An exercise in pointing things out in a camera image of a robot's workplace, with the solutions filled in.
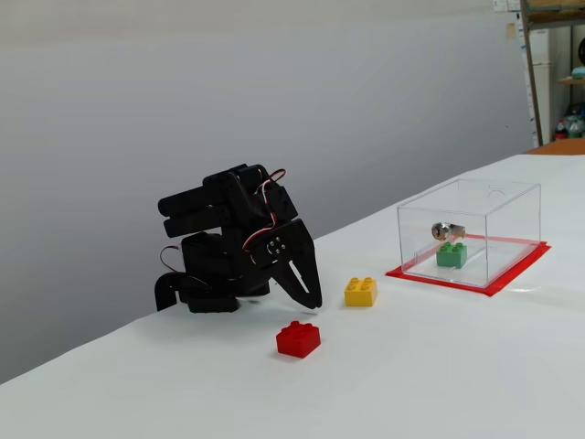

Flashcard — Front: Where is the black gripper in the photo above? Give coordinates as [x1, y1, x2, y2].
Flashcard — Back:
[249, 183, 324, 312]

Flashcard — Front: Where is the green lego brick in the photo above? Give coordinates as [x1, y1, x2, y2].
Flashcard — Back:
[435, 241, 469, 270]

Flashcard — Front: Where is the yellow lego brick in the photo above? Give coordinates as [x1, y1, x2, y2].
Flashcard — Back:
[344, 275, 380, 308]

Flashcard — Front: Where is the red lego brick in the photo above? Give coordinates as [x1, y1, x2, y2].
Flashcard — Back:
[275, 320, 323, 360]

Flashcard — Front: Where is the transparent plastic box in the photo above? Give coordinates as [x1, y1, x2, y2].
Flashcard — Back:
[396, 177, 542, 290]

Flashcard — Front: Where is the silver metal lock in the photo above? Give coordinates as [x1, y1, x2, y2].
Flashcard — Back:
[431, 220, 468, 243]

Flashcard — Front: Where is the black table clamp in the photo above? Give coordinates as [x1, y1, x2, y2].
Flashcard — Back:
[154, 273, 189, 313]

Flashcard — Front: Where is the metal shelf rack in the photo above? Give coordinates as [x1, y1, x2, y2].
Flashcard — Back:
[519, 0, 585, 148]

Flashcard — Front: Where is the red white black servo cable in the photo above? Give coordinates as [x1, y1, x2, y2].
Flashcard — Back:
[240, 168, 288, 253]
[159, 245, 185, 276]

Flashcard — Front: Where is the red tape frame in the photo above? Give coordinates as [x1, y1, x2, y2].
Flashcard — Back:
[384, 233, 552, 300]

